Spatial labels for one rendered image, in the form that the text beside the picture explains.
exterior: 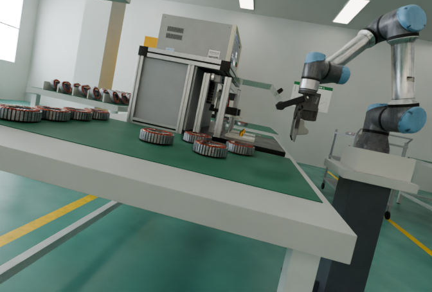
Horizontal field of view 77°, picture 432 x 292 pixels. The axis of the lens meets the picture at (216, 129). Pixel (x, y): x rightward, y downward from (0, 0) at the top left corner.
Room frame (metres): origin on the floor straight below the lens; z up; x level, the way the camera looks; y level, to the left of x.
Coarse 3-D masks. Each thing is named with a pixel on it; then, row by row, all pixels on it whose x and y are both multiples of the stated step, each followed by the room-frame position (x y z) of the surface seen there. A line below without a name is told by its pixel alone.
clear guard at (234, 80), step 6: (222, 78) 1.46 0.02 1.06; (234, 78) 1.36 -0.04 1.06; (240, 78) 1.32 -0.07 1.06; (246, 84) 1.51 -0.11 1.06; (252, 84) 1.45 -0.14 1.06; (258, 84) 1.39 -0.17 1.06; (264, 84) 1.34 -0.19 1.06; (270, 84) 1.30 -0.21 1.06; (270, 90) 1.51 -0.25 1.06; (276, 96) 1.40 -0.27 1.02
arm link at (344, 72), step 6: (330, 66) 1.10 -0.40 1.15; (336, 66) 1.11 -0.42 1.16; (342, 66) 1.12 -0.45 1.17; (330, 72) 1.10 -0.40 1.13; (336, 72) 1.10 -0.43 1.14; (342, 72) 1.11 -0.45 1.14; (348, 72) 1.12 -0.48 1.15; (324, 78) 1.12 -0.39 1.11; (330, 78) 1.11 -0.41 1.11; (336, 78) 1.11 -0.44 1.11; (342, 78) 1.12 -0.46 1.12; (348, 78) 1.12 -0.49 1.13
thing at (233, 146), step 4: (232, 140) 1.08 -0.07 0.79; (228, 144) 1.01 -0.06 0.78; (232, 144) 1.00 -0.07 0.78; (236, 144) 1.00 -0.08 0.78; (240, 144) 1.07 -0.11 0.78; (244, 144) 1.07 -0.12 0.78; (248, 144) 1.06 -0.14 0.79; (228, 148) 1.01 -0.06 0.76; (232, 148) 1.00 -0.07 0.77; (236, 148) 0.99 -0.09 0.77; (240, 148) 0.98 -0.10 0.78; (244, 148) 0.99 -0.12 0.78; (248, 148) 0.99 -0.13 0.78; (252, 148) 1.00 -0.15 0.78; (236, 152) 0.99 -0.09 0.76; (240, 152) 0.98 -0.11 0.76; (244, 152) 0.99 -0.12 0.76; (248, 152) 0.99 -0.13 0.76; (252, 152) 1.01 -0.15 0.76
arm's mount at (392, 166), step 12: (348, 156) 1.36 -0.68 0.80; (360, 156) 1.23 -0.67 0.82; (372, 156) 1.23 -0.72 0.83; (384, 156) 1.22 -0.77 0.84; (396, 156) 1.22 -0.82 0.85; (360, 168) 1.23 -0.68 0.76; (372, 168) 1.23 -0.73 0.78; (384, 168) 1.22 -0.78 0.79; (396, 168) 1.21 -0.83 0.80; (408, 168) 1.21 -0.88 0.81; (408, 180) 1.21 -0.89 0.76
